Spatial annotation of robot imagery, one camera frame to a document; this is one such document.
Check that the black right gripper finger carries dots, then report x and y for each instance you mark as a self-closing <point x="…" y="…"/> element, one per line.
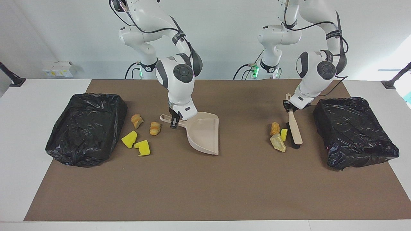
<point x="175" y="124"/>

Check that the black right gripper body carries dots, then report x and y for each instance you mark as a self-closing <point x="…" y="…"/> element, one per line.
<point x="173" y="114"/>

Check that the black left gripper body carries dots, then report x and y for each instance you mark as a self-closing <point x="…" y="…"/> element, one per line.
<point x="289" y="105"/>

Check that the beige hand brush black bristles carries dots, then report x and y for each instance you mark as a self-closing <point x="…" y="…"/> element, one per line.
<point x="294" y="130"/>

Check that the brown bread roll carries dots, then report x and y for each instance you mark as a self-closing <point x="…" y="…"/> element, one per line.
<point x="275" y="128"/>

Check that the yellow sponge with green backing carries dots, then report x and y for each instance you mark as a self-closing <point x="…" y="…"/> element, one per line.
<point x="284" y="134"/>

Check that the beige plastic dustpan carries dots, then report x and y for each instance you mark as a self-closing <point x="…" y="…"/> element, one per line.
<point x="205" y="134"/>

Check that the pale crusty bread chunk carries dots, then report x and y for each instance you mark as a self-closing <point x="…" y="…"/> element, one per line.
<point x="278" y="143"/>

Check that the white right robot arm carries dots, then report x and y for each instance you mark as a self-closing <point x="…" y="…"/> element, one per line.
<point x="179" y="83"/>

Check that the bin lined with black bag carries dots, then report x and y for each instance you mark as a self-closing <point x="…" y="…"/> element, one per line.
<point x="353" y="131"/>
<point x="86" y="128"/>

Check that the striped croissant piece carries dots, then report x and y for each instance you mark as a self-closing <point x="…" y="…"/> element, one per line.
<point x="155" y="128"/>
<point x="137" y="121"/>

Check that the yellow sponge piece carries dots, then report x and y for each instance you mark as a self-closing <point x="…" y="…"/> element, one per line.
<point x="129" y="139"/>
<point x="143" y="149"/>

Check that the brown table mat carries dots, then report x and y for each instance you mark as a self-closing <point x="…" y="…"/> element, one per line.
<point x="192" y="199"/>

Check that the black camera stand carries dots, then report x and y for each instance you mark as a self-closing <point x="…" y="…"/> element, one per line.
<point x="390" y="84"/>
<point x="14" y="80"/>

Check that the white wall socket box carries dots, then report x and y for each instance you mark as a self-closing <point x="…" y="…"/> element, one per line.
<point x="57" y="69"/>

